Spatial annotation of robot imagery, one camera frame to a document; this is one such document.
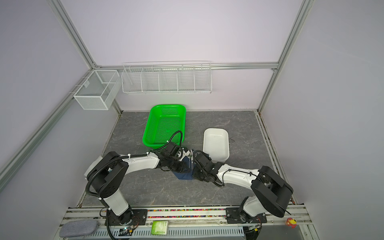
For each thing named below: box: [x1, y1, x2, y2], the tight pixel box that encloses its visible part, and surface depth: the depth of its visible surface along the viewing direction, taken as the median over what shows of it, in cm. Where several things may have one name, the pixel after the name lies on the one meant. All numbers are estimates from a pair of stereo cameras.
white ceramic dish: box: [203, 128, 230, 163], surface depth 102 cm
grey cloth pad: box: [59, 220, 99, 238], surface depth 71 cm
